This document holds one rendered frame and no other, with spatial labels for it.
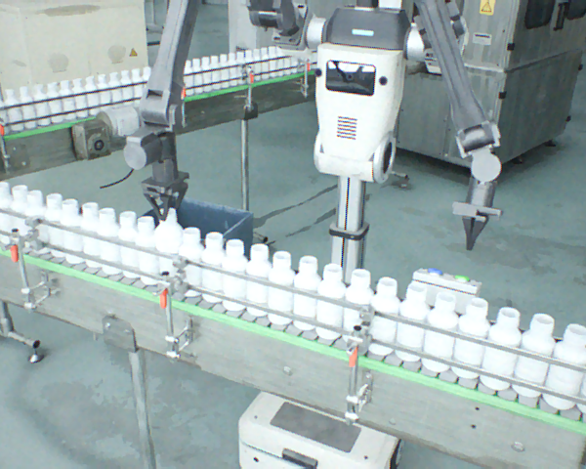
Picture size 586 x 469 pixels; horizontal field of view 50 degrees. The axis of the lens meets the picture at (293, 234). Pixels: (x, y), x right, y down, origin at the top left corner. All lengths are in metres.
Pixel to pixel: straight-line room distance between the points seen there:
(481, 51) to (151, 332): 3.71
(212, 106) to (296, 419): 1.76
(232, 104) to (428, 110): 2.11
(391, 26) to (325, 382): 0.96
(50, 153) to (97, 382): 1.01
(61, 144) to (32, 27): 2.48
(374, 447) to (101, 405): 1.18
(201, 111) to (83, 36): 2.35
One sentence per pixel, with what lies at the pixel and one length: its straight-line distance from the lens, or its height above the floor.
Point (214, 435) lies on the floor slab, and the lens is 2.58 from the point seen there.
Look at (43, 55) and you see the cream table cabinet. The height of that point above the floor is 0.82.
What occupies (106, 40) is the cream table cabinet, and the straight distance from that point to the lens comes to 5.62.
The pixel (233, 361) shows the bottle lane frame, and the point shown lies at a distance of 1.50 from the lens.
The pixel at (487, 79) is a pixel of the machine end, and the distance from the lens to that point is 4.84.
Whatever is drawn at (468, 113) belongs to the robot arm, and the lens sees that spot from 1.35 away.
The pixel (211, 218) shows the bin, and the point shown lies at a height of 0.89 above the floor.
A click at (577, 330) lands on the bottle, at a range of 1.26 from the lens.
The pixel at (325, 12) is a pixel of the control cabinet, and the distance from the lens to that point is 8.14.
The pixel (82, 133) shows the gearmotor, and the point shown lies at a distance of 2.83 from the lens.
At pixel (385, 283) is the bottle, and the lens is 1.29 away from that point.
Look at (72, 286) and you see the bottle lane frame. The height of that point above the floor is 0.95.
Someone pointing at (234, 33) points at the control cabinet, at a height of 0.62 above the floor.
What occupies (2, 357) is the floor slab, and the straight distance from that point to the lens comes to 3.18.
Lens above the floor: 1.81
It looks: 27 degrees down
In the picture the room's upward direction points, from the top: 2 degrees clockwise
